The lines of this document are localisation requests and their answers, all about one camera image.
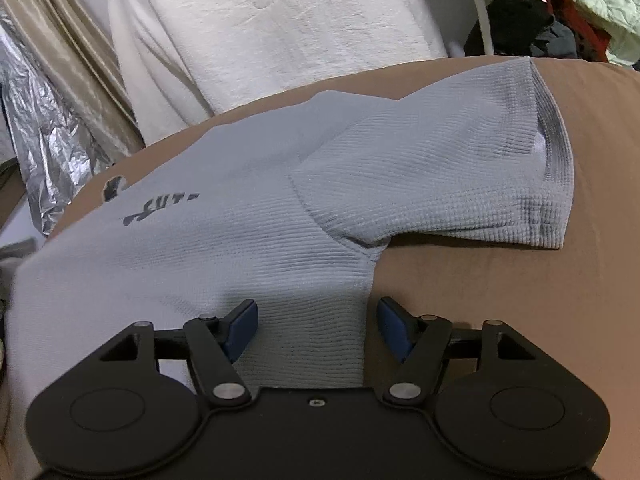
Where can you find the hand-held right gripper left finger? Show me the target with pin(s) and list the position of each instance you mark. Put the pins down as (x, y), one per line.
(243, 327)

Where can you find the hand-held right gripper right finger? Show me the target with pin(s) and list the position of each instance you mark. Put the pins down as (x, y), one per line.
(394, 327)

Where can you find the light blue ribbed t-shirt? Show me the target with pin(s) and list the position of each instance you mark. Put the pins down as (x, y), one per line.
(240, 220)

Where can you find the silver foil sheet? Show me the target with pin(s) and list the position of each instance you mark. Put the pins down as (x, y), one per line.
(45, 160)

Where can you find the white textured quilt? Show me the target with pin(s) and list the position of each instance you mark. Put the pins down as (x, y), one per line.
(300, 20)

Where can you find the dark grey garment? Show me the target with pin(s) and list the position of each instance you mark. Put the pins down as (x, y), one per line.
(555, 42)

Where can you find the beige curtain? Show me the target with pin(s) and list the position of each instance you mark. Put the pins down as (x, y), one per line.
(65, 50)

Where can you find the black garment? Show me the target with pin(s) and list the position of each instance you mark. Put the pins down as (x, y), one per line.
(515, 20)

